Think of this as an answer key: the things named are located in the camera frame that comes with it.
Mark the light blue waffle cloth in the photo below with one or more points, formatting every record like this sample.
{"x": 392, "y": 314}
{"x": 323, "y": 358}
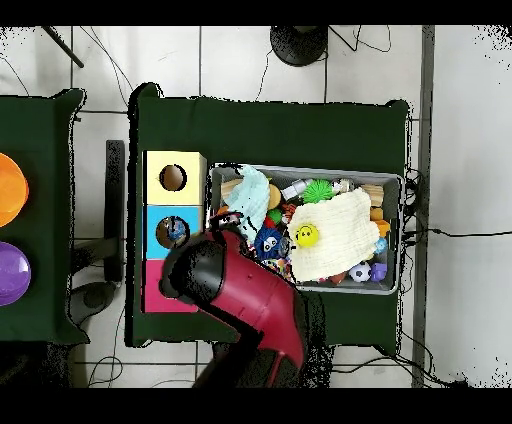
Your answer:
{"x": 250, "y": 196}

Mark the crushed bottle with blue label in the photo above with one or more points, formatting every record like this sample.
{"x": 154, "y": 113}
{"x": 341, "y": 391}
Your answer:
{"x": 178, "y": 230}

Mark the cream waffle cloth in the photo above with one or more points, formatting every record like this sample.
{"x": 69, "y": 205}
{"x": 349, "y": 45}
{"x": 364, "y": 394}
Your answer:
{"x": 340, "y": 240}

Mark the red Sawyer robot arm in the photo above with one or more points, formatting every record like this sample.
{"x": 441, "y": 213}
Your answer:
{"x": 256, "y": 296}

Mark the wooden box with three holes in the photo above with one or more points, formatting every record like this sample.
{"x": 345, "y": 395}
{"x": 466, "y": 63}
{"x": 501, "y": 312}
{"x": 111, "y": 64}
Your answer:
{"x": 192, "y": 188}

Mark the small orange basketball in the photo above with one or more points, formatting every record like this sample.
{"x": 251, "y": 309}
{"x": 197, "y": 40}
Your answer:
{"x": 222, "y": 208}

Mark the blue fuzzy monster toy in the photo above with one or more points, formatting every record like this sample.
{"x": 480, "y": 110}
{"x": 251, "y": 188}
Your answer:
{"x": 267, "y": 242}

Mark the yellow smiley ball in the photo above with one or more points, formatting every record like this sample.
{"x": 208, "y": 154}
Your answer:
{"x": 306, "y": 235}

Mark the green spiky rubber ball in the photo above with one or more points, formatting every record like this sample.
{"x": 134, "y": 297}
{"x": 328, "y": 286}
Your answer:
{"x": 317, "y": 191}

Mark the dark green tablecloth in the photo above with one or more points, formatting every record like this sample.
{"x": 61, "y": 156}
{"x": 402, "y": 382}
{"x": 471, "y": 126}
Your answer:
{"x": 32, "y": 128}
{"x": 280, "y": 132}

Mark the black upright panel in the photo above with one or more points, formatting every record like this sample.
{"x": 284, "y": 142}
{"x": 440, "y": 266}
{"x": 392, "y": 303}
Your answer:
{"x": 114, "y": 200}

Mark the small soccer ball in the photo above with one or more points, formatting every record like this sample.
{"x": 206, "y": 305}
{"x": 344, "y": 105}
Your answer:
{"x": 360, "y": 272}

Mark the orange toy block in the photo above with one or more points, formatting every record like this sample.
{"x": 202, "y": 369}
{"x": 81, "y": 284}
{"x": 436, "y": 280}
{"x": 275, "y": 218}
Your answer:
{"x": 383, "y": 228}

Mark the purple toy block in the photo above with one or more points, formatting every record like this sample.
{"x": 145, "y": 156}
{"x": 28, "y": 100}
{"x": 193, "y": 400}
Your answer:
{"x": 378, "y": 272}

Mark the black round stand base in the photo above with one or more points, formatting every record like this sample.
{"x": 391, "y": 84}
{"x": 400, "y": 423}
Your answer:
{"x": 300, "y": 42}

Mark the orange plastic bowl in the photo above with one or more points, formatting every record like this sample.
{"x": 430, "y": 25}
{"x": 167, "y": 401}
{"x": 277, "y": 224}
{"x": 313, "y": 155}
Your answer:
{"x": 12, "y": 188}

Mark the purple plastic bowl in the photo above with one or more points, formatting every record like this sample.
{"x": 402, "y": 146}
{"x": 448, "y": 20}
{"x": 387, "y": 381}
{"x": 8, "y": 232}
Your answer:
{"x": 12, "y": 274}

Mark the black tripod leg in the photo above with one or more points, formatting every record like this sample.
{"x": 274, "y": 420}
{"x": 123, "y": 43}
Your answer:
{"x": 64, "y": 47}

